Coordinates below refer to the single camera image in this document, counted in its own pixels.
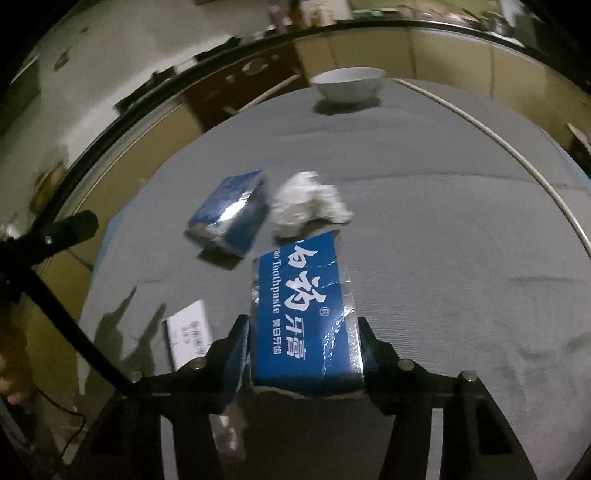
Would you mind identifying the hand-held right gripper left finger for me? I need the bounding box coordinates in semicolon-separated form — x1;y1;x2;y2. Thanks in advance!
69;315;252;480

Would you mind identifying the crumpled white tissue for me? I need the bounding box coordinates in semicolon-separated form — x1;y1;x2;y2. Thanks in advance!
270;172;354;241

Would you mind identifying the light blue table cover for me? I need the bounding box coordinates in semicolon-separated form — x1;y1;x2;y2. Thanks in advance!
90;215;116;287

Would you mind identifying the dark built-in oven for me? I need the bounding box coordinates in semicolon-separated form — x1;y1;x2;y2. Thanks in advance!
182;44;308;134

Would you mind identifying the long white rod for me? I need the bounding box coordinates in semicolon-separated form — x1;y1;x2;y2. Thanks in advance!
392;78;591;260

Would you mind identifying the blue toothpaste box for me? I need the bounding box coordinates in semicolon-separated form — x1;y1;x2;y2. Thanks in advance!
249;231;366;398

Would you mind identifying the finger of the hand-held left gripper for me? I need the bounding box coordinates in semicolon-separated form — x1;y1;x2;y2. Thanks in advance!
0;210;100;266
9;265;139;398

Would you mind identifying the white cardboard box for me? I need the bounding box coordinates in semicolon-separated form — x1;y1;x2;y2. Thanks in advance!
164;299;214;372

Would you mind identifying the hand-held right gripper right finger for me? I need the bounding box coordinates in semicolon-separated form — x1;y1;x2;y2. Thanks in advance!
358;318;539;480

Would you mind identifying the small blue carton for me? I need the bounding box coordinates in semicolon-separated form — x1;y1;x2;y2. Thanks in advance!
185;169;271;257

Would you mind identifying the person's left hand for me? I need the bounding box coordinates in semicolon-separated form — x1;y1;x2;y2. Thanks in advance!
0;302;37;406

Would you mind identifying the white ceramic bowl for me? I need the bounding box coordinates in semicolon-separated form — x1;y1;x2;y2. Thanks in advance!
310;67;387;103

